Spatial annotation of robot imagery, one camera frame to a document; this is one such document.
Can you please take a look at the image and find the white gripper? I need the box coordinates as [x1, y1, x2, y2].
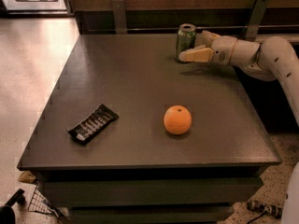
[178, 30, 260, 67]

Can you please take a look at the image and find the green soda can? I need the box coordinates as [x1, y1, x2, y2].
[176, 23, 196, 63]

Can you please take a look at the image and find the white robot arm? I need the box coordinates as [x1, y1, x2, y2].
[178, 31, 299, 124]

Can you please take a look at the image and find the orange fruit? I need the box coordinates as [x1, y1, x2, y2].
[164, 105, 192, 135]

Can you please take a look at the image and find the grey table with drawers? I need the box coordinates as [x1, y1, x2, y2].
[19, 35, 280, 224]

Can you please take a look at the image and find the black snack bar wrapper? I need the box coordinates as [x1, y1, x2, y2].
[67, 105, 119, 144]

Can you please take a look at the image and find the power strip on floor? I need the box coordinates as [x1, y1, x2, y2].
[247, 200, 282, 218]

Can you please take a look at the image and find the yellow crumpled paper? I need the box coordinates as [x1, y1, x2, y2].
[18, 171, 36, 184]

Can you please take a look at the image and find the black object on floor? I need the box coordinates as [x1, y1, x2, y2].
[0, 189, 25, 224]

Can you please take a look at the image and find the right metal bracket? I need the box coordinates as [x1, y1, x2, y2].
[241, 0, 270, 41]

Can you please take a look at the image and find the metal bracket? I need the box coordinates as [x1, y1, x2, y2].
[241, 0, 270, 41]
[112, 0, 127, 35]

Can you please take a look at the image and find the left metal bracket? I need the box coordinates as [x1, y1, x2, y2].
[112, 0, 127, 35]

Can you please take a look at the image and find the wire basket on floor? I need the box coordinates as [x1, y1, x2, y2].
[28, 187, 70, 219]

